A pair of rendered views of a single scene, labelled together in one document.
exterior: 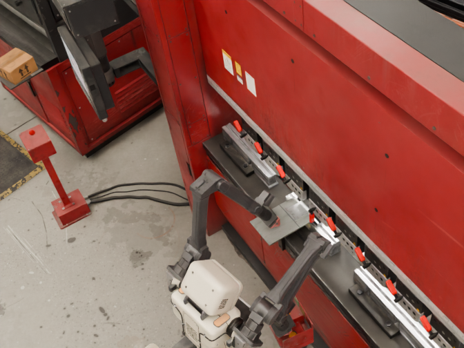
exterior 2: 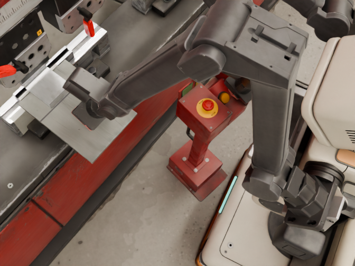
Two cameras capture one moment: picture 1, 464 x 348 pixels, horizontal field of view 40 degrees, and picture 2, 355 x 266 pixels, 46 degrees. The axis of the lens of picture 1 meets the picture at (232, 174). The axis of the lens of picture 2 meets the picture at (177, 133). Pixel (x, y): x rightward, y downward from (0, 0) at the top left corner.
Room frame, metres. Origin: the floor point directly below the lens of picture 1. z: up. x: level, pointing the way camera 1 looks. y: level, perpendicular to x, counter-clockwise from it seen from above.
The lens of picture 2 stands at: (1.98, 0.32, 2.03)
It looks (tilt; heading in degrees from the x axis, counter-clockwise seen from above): 68 degrees down; 233
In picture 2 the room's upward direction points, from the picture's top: 9 degrees clockwise
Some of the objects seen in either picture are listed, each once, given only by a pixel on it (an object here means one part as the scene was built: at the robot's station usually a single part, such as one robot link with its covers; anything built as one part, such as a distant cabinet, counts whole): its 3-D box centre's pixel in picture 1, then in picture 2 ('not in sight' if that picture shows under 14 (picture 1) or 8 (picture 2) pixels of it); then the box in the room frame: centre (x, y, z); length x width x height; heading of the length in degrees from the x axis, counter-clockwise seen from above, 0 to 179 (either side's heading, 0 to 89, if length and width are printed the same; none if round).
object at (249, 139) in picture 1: (256, 132); not in sight; (2.38, -0.16, 1.20); 0.15 x 0.09 x 0.17; 24
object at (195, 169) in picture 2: not in sight; (195, 159); (1.50, -0.15, 0.13); 0.10 x 0.10 x 0.01; 15
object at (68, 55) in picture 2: (308, 211); (44, 74); (1.97, -0.35, 0.99); 0.20 x 0.03 x 0.03; 24
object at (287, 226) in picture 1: (281, 221); (78, 109); (1.93, -0.20, 1.00); 0.26 x 0.18 x 0.01; 114
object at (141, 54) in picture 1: (140, 74); not in sight; (3.07, 0.44, 1.18); 0.40 x 0.24 x 0.07; 24
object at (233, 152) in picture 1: (236, 158); not in sight; (2.52, -0.04, 0.89); 0.30 x 0.05 x 0.03; 24
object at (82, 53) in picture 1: (88, 70); not in sight; (2.87, 0.68, 1.42); 0.45 x 0.12 x 0.36; 20
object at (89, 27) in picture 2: (312, 215); (86, 22); (1.83, -0.34, 1.14); 0.04 x 0.02 x 0.10; 114
